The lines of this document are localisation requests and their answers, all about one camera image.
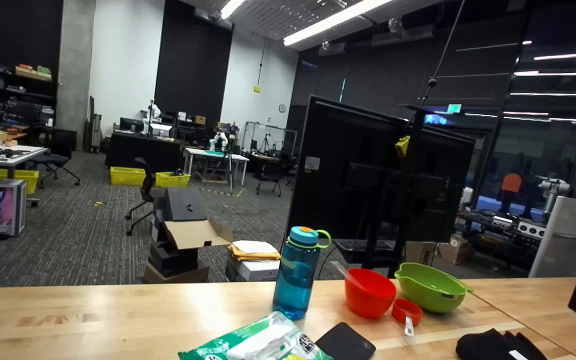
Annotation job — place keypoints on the orange plastic bowl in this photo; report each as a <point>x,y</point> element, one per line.
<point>369,292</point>

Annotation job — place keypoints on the green plastic bowl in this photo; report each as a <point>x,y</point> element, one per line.
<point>431,289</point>

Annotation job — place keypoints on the large black monitor panel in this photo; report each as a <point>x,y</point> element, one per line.
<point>377,182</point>

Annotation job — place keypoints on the blue water bottle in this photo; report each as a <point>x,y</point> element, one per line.
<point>298,261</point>

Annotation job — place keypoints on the yellow storage bin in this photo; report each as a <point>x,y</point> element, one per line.
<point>127,176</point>
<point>173,181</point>

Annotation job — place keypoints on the open cardboard box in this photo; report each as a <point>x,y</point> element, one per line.
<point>183,229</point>

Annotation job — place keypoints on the black office chair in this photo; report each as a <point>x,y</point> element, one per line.
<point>148,196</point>

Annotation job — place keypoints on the green wet wipes pack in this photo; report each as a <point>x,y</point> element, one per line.
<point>273,336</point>

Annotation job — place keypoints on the black smartphone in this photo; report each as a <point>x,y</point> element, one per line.
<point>343,342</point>

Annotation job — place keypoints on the black folded cloth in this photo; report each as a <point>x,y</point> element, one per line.
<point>495,345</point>

